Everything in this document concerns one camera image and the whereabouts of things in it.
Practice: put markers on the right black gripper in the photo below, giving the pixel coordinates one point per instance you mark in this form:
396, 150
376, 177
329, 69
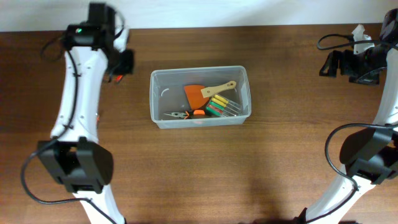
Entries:
345, 56

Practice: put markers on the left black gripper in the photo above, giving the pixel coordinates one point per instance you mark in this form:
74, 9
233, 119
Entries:
130, 66

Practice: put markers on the red handled cutting pliers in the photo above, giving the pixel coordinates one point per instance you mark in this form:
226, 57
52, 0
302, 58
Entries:
115, 78

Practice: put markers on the orange black needle-nose pliers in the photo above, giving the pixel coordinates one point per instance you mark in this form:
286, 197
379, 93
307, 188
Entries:
189, 114

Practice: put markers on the orange scraper wooden handle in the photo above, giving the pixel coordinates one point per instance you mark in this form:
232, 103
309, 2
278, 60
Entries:
198, 95

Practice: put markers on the colourful screwdriver set case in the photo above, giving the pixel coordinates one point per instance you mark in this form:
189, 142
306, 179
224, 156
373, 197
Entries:
222, 107

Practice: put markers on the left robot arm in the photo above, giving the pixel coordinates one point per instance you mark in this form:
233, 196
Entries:
73, 157

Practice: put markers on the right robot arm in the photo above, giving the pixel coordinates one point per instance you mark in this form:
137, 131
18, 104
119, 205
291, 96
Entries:
368, 156

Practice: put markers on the clear plastic container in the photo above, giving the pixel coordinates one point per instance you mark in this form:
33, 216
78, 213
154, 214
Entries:
167, 95

